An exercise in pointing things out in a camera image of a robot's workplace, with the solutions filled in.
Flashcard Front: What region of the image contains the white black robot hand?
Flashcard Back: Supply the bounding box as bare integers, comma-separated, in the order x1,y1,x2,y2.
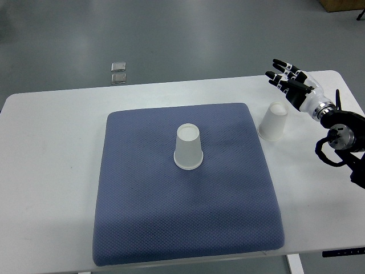
265,59,335,121

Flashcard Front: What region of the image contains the white paper cup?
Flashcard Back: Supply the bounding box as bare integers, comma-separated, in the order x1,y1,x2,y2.
257,102,289,142
173,123,204,170

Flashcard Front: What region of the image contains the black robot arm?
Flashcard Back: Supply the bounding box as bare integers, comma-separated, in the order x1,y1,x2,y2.
315,90,364,188

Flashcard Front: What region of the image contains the brown cardboard box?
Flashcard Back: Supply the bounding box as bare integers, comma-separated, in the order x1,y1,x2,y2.
319,0,364,12

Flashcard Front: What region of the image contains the black tripod leg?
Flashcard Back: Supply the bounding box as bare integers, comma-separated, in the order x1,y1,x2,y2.
356,9,365,21

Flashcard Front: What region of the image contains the black table control panel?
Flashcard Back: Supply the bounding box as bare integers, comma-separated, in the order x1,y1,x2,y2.
322,247,365,258

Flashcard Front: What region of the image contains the white table leg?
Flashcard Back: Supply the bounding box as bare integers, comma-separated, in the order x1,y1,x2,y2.
286,254,305,274

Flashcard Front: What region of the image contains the upper metal floor plate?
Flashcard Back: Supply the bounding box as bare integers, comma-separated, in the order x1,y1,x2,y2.
111,61,126,72

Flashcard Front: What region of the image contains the blue fabric cushion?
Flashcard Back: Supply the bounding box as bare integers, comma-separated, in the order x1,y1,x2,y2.
92,103,285,267

